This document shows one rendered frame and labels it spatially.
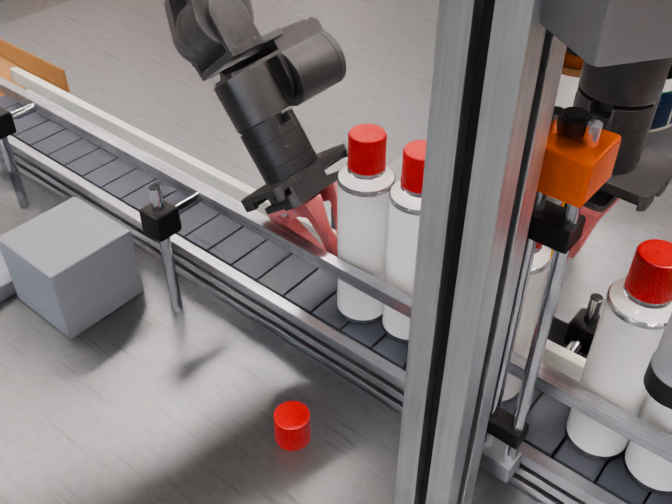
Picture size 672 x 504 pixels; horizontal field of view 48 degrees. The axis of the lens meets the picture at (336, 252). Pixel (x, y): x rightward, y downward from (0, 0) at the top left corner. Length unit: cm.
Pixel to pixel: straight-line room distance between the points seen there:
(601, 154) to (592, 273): 43
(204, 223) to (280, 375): 22
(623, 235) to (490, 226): 54
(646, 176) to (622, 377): 15
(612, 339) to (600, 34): 33
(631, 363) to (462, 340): 19
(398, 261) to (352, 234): 5
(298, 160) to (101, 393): 30
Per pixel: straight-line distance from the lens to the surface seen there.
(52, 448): 76
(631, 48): 31
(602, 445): 67
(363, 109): 120
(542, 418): 70
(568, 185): 43
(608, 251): 89
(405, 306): 66
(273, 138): 70
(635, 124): 57
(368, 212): 66
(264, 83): 71
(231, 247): 85
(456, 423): 50
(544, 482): 69
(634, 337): 58
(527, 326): 63
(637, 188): 58
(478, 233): 39
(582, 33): 31
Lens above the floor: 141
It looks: 40 degrees down
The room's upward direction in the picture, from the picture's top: straight up
